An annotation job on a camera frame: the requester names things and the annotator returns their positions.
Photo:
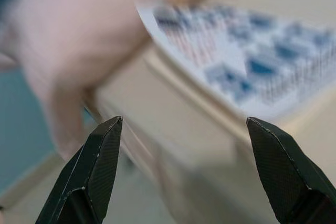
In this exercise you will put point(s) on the pink cloth with orange spots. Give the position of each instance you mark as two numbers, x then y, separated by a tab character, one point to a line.
78	37

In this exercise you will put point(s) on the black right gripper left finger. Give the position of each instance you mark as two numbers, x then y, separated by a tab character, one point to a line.
89	176

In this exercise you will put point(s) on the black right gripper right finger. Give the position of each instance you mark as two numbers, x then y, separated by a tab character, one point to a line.
286	176

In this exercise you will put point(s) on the white book with blue letters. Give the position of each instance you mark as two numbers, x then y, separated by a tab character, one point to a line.
236	58

